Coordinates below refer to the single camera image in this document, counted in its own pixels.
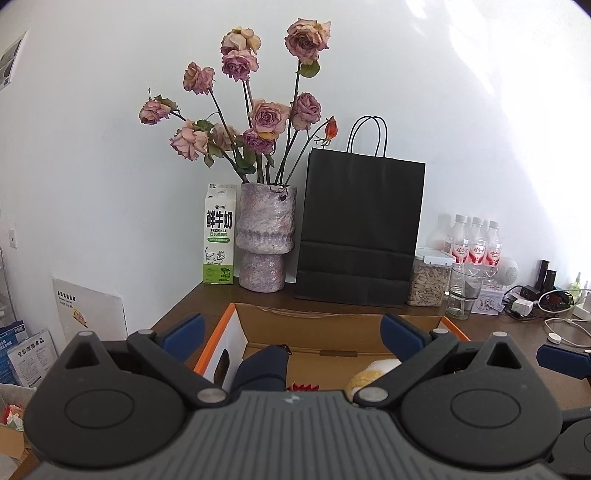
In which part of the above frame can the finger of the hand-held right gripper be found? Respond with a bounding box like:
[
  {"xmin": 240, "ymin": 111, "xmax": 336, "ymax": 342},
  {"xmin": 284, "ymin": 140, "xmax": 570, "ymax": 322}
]
[{"xmin": 536, "ymin": 344, "xmax": 591, "ymax": 381}]

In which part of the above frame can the black zip case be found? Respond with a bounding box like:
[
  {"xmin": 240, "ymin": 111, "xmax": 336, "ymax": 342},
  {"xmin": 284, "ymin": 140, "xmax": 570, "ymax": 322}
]
[{"xmin": 231, "ymin": 344, "xmax": 291, "ymax": 393}]

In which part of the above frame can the black cable tangle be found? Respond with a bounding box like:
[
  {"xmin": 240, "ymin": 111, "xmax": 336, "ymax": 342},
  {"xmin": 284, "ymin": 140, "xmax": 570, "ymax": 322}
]
[{"xmin": 503, "ymin": 285, "xmax": 578, "ymax": 320}]

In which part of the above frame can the white leaning panel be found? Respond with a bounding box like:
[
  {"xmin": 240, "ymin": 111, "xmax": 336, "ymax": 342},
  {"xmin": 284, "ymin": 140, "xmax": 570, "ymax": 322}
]
[{"xmin": 52, "ymin": 277, "xmax": 129, "ymax": 346}]

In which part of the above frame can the red label water bottle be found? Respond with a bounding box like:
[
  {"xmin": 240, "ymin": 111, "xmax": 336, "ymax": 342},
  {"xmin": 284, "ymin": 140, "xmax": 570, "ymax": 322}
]
[
  {"xmin": 485, "ymin": 220, "xmax": 505, "ymax": 269},
  {"xmin": 443, "ymin": 215, "xmax": 472, "ymax": 266},
  {"xmin": 466, "ymin": 217, "xmax": 489, "ymax": 268}
]

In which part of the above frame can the black upright device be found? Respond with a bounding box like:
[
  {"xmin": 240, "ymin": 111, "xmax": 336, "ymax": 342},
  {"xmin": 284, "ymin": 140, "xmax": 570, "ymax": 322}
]
[{"xmin": 538, "ymin": 261, "xmax": 559, "ymax": 291}]

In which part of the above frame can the bin with plastic bag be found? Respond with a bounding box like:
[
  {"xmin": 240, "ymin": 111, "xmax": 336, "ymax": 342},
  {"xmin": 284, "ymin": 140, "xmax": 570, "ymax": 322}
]
[{"xmin": 0, "ymin": 383, "xmax": 38, "ymax": 430}]

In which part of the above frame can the clear drinking glass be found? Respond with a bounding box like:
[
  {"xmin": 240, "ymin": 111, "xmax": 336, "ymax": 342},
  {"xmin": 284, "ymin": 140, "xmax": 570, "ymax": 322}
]
[{"xmin": 447, "ymin": 263, "xmax": 485, "ymax": 320}]

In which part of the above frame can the plain cardboard floor box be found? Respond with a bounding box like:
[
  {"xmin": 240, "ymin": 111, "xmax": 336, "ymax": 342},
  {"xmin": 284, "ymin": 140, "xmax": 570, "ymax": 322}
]
[{"xmin": 0, "ymin": 422, "xmax": 26, "ymax": 460}]

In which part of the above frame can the dried pink rose bouquet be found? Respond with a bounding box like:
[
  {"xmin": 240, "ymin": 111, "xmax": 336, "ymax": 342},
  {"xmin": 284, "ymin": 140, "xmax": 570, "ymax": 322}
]
[{"xmin": 139, "ymin": 17, "xmax": 340, "ymax": 186}]

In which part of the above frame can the orange printed cardboard box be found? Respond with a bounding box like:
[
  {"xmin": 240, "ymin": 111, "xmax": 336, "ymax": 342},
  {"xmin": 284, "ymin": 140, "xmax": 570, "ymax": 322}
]
[{"xmin": 194, "ymin": 302, "xmax": 472, "ymax": 394}]

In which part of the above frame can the yellow white plush toy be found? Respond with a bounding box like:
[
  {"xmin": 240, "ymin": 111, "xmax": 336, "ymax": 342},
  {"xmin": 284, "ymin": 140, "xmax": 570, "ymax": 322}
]
[{"xmin": 344, "ymin": 357, "xmax": 402, "ymax": 402}]

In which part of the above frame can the white printed tin box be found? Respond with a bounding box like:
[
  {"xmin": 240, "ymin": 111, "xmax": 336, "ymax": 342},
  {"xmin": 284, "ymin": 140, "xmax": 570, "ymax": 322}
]
[{"xmin": 471, "ymin": 284, "xmax": 507, "ymax": 315}]

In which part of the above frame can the white round speaker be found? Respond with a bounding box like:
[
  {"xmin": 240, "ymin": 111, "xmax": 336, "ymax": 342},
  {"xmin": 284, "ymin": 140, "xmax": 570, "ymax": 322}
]
[{"xmin": 494, "ymin": 256, "xmax": 520, "ymax": 285}]

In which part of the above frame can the clear seed storage container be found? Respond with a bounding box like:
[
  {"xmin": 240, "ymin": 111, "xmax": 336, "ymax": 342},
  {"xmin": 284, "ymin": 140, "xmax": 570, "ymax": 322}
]
[{"xmin": 406, "ymin": 249, "xmax": 454, "ymax": 308}]

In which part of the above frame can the white green milk carton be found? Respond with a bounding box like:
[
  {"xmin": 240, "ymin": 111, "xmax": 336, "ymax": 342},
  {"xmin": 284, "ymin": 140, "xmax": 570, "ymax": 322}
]
[{"xmin": 203, "ymin": 183, "xmax": 238, "ymax": 285}]

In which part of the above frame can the mottled purple ceramic vase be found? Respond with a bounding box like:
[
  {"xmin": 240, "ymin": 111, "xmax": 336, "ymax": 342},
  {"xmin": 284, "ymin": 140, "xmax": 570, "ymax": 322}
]
[{"xmin": 235, "ymin": 182, "xmax": 296, "ymax": 292}]

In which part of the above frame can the white cable with puck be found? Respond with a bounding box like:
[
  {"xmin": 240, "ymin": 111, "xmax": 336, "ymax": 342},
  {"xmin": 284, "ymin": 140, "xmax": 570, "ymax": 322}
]
[{"xmin": 545, "ymin": 318, "xmax": 591, "ymax": 348}]

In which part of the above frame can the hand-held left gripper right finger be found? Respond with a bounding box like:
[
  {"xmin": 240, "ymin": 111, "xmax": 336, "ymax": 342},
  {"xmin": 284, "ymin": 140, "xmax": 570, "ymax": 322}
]
[{"xmin": 355, "ymin": 313, "xmax": 527, "ymax": 409}]

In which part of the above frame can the wall poster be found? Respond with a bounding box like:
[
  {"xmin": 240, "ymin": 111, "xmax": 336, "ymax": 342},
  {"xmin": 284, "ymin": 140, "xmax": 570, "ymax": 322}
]
[{"xmin": 0, "ymin": 31, "xmax": 28, "ymax": 90}]

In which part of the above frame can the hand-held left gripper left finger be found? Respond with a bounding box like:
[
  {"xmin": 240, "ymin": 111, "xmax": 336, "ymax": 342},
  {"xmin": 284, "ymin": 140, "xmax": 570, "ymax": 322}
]
[{"xmin": 65, "ymin": 313, "xmax": 232, "ymax": 409}]

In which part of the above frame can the black paper bag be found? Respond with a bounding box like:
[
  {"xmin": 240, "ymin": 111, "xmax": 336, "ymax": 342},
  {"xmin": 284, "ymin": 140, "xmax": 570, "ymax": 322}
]
[{"xmin": 294, "ymin": 115, "xmax": 426, "ymax": 308}]

